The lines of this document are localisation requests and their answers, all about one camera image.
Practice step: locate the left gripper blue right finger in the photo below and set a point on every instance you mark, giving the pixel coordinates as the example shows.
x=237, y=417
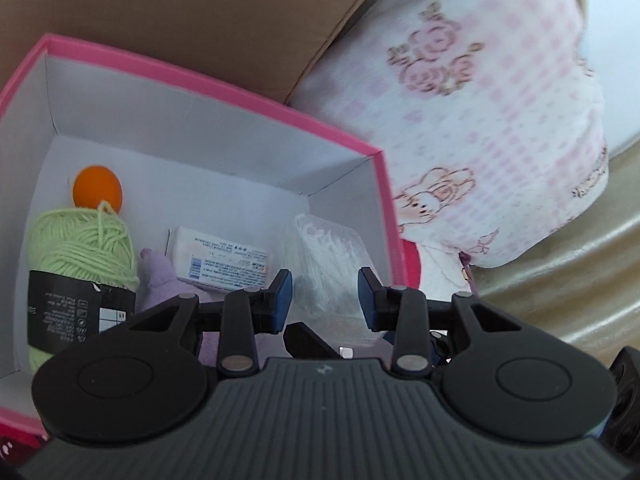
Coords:
x=402, y=311

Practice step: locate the purple plush toy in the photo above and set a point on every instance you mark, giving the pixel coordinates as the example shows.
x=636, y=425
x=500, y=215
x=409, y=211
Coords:
x=159, y=282

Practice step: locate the beige satin bed cover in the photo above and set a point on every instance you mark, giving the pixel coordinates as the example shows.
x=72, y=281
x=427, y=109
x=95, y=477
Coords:
x=565, y=269

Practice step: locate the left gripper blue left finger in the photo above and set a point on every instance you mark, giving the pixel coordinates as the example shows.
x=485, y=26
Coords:
x=247, y=312

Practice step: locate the white tissue packet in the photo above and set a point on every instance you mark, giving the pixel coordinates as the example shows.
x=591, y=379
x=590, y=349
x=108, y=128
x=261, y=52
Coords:
x=210, y=262

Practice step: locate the green yarn ball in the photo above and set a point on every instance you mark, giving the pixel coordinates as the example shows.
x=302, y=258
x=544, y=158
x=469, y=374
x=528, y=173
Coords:
x=87, y=244

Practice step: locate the pink white bunny pillow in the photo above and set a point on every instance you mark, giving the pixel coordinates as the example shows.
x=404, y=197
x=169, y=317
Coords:
x=401, y=79

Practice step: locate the clear floss pick box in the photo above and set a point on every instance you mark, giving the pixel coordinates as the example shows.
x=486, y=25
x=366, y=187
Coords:
x=324, y=259

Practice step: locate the orange ball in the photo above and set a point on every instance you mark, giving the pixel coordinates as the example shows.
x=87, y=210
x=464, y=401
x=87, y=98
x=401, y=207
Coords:
x=97, y=184

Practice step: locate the brown embroidered cushion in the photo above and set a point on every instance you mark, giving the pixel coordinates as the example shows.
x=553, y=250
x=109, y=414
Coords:
x=265, y=46

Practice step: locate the pink cardboard box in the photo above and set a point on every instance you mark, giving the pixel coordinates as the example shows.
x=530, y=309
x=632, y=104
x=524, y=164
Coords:
x=188, y=150

